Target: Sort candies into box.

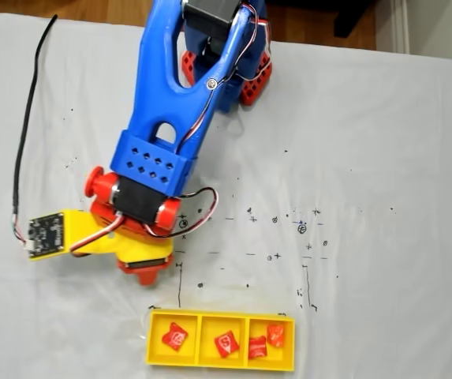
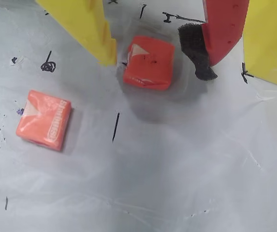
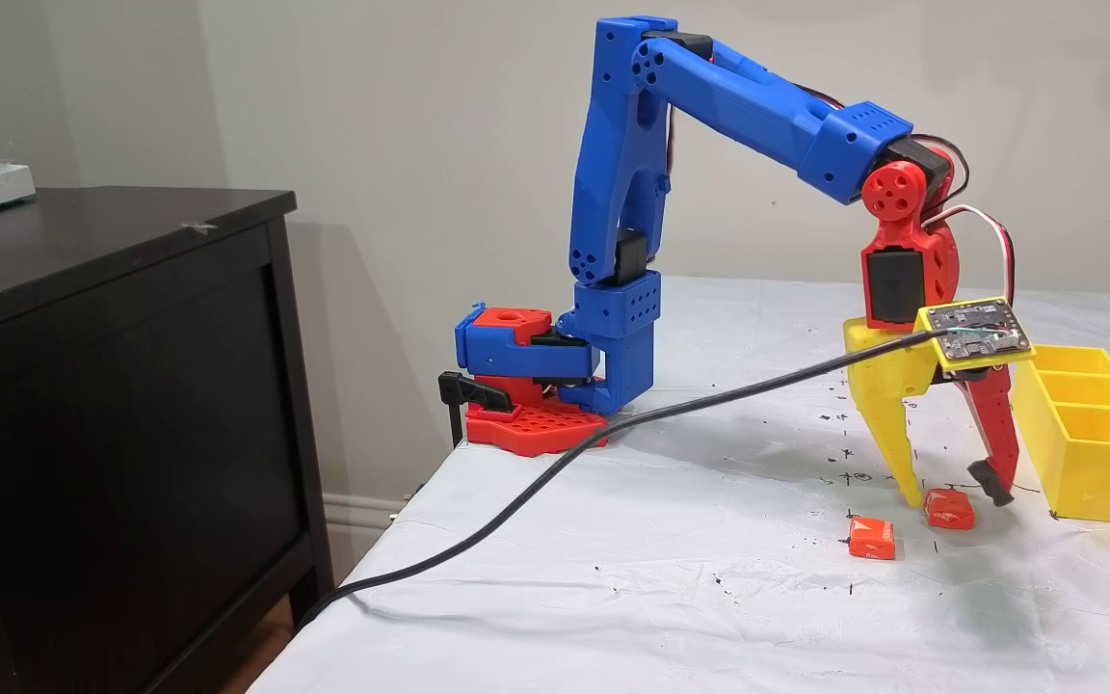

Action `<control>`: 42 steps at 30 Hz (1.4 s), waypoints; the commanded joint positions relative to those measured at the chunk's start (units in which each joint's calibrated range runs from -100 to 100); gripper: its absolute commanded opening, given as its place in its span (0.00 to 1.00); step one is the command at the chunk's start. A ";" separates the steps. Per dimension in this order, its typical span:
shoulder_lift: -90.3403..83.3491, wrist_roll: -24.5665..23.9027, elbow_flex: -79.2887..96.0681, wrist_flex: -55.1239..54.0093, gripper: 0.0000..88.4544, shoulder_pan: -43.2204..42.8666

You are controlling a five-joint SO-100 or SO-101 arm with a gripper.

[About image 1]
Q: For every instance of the red candy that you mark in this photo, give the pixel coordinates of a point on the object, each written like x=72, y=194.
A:
x=174, y=336
x=225, y=343
x=257, y=347

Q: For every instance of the yellow three-compartment box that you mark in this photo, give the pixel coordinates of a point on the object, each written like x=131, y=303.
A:
x=154, y=355

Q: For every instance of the orange candy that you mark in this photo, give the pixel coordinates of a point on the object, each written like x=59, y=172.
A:
x=276, y=335

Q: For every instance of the camera board on yellow mount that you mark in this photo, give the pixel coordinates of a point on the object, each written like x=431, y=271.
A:
x=46, y=235

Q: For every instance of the white plastic table cover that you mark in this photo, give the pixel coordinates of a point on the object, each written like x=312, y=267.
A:
x=367, y=158

